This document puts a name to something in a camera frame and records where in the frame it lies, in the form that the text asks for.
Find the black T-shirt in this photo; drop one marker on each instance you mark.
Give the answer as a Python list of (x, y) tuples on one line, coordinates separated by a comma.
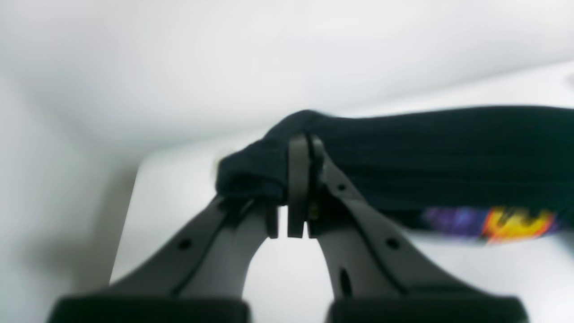
[(500, 173)]

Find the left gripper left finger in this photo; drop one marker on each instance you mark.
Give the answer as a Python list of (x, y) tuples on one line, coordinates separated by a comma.
[(197, 277)]

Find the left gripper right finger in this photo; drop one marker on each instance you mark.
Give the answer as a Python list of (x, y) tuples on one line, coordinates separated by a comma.
[(377, 275)]

